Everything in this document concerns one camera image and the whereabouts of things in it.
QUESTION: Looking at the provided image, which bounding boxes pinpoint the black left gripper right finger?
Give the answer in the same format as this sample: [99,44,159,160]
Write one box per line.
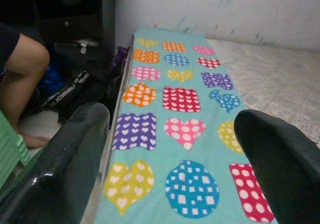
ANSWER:
[234,109,320,224]

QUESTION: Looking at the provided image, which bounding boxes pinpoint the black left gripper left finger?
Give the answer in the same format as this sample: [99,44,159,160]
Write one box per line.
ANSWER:
[0,102,111,224]

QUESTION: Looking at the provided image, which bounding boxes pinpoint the teal blanket with coloured hearts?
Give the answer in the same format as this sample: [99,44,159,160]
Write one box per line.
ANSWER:
[94,28,278,224]

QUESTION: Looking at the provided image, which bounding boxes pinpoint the green plastic stool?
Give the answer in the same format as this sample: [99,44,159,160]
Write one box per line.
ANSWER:
[0,110,32,202]

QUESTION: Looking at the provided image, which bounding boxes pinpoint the grey quilted mattress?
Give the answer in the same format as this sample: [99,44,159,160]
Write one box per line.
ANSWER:
[84,33,320,224]

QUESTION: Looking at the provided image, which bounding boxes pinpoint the black bag with white print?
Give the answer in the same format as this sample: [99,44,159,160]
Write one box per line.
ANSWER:
[29,41,118,124]

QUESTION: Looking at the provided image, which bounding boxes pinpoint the dark blue cloth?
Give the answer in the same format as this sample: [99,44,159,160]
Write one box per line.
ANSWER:
[39,63,66,89]

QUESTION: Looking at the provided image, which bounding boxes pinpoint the person in black shorts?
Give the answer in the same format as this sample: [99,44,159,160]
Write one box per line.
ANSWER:
[0,22,52,149]

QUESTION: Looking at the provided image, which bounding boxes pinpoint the purple crumpled plastic bag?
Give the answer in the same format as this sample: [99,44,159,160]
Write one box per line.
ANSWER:
[111,46,131,69]

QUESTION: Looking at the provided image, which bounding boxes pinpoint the black storage cabinet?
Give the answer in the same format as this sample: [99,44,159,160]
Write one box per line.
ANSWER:
[0,0,131,47]

